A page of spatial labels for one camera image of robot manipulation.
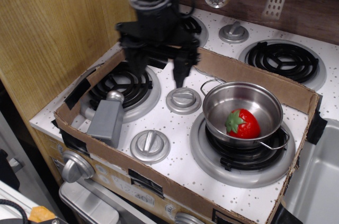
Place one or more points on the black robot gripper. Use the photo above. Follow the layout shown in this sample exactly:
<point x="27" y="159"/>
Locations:
<point x="155" y="34"/>

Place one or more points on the grey pepper shaker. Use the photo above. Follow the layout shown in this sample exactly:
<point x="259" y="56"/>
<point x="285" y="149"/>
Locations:
<point x="107" y="121"/>

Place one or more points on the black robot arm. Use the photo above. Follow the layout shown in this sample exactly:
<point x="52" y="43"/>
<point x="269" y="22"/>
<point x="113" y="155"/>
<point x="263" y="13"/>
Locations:
<point x="150" y="5"/>

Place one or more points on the front left coil burner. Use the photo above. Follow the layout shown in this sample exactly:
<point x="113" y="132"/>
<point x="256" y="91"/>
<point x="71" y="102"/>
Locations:
<point x="141" y="93"/>

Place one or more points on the coil burner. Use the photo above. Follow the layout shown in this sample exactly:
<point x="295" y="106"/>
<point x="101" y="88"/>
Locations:
<point x="245" y="168"/>
<point x="192" y="27"/>
<point x="289" y="59"/>
<point x="141" y="93"/>

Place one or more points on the back left coil burner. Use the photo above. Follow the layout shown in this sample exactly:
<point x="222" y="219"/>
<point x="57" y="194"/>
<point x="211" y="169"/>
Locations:
<point x="192" y="27"/>

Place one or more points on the silver centre stove knob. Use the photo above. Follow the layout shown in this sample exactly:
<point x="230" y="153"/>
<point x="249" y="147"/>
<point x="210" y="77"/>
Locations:
<point x="183" y="101"/>

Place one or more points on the silver stove knob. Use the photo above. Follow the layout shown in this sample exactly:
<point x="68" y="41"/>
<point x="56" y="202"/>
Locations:
<point x="150" y="146"/>
<point x="183" y="101"/>
<point x="233" y="33"/>

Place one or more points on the silver back stove knob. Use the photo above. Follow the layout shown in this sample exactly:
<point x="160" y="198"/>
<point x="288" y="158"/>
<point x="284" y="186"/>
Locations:
<point x="233" y="33"/>

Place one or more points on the silver front stove knob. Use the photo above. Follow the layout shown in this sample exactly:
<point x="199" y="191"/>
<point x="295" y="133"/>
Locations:
<point x="150" y="146"/>

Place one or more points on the stainless steel pot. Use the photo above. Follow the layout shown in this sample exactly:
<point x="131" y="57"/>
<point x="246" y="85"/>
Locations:
<point x="261" y="103"/>

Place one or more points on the red toy strawberry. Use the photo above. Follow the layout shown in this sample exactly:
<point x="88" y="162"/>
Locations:
<point x="242" y="124"/>

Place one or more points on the hanging metal slotted spatula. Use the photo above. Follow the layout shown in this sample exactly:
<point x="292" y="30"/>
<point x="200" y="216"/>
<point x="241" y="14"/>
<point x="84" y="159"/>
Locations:
<point x="272" y="10"/>

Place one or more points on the back right coil burner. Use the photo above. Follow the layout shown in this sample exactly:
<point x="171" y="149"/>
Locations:
<point x="289" y="59"/>

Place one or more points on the digital clock panel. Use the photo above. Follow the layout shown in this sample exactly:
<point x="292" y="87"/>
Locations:
<point x="133" y="191"/>

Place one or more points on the silver oven front knob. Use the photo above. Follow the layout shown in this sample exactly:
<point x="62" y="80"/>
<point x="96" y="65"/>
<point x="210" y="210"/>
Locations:
<point x="76" y="167"/>

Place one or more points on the silver oven knob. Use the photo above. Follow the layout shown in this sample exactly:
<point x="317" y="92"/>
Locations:
<point x="76" y="167"/>
<point x="185" y="218"/>

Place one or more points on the front right coil burner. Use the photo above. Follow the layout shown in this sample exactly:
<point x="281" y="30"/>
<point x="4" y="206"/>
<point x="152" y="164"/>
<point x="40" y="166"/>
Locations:
<point x="245" y="168"/>

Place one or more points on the silver lower oven knob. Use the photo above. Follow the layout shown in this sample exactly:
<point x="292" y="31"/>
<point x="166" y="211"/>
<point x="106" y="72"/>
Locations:
<point x="185" y="218"/>

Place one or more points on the orange object bottom left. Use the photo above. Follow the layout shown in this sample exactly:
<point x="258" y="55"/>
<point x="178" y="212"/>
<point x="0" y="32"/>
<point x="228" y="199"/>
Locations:
<point x="40" y="214"/>

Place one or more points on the grey toy sink basin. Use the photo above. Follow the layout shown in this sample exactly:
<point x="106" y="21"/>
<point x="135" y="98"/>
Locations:
<point x="312" y="193"/>

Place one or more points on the silver oven door handle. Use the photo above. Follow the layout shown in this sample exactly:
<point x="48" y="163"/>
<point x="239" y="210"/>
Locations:
<point x="89" y="206"/>

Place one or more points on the brown cardboard box frame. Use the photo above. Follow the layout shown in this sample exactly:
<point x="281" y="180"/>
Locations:
<point x="178" y="177"/>

